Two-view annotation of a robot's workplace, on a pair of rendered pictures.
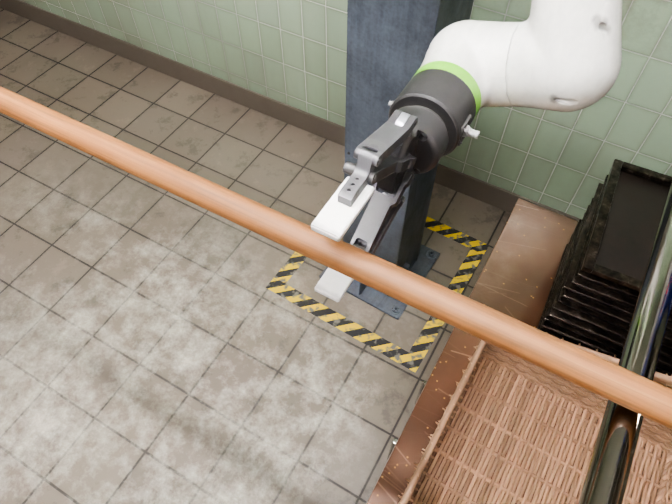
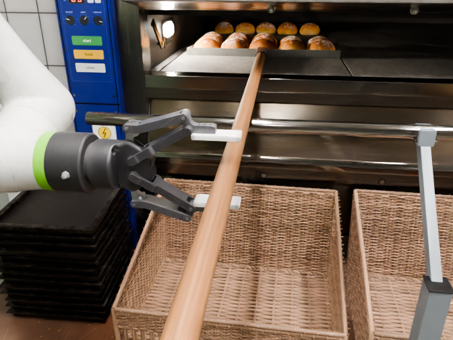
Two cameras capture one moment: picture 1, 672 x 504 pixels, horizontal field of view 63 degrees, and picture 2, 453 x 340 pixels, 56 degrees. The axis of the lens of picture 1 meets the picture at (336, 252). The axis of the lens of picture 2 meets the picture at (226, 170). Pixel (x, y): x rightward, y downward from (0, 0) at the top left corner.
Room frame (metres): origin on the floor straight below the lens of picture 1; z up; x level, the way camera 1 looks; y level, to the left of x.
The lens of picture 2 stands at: (0.53, 0.53, 1.45)
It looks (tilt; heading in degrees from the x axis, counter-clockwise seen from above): 25 degrees down; 247
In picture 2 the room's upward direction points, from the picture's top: straight up
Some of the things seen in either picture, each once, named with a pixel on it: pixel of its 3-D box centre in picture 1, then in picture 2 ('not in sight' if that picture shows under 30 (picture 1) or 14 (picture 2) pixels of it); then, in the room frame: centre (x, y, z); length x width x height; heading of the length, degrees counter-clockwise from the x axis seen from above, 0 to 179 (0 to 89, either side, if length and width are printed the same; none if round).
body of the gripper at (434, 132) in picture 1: (403, 154); (124, 164); (0.45, -0.08, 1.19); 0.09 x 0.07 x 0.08; 150
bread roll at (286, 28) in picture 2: not in sight; (287, 27); (-0.59, -1.39, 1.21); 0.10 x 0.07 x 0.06; 153
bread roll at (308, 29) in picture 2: not in sight; (309, 28); (-0.68, -1.33, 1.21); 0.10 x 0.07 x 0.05; 155
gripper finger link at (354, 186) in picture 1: (357, 176); (198, 122); (0.35, -0.02, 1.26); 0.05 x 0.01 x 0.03; 150
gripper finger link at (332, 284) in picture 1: (342, 271); (217, 201); (0.32, -0.01, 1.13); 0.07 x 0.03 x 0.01; 150
